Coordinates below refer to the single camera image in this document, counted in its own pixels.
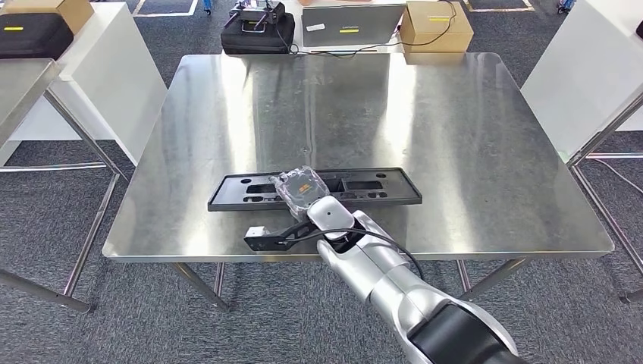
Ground stainless steel workbench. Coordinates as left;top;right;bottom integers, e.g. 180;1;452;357
102;52;616;313

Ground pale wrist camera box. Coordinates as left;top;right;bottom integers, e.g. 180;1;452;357
243;226;272;251

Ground grey laptop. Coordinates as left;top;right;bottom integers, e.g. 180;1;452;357
301;4;407;49

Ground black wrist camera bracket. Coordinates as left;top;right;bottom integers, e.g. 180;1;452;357
243;218;322;253

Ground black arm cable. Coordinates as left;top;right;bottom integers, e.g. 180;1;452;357
286;228;425;281

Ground black plastic plate bracket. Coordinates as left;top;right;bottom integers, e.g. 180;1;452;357
207;167;423;212

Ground stainless steel table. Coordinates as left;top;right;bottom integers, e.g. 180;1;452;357
0;58;132;315
565;83;643;305

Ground black case yellow label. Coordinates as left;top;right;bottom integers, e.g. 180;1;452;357
0;12;75;60

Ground white floor cable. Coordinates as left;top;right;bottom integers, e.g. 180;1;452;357
592;158;643;197

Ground brown cardboard box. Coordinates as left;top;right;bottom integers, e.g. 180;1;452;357
0;0;96;35
399;1;475;54

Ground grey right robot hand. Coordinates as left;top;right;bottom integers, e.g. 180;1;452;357
268;165;333;222

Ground white partition panel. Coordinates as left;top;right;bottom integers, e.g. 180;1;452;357
520;0;643;162
0;2;168;167

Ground black remote controller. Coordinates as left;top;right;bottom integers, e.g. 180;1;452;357
224;0;287;33

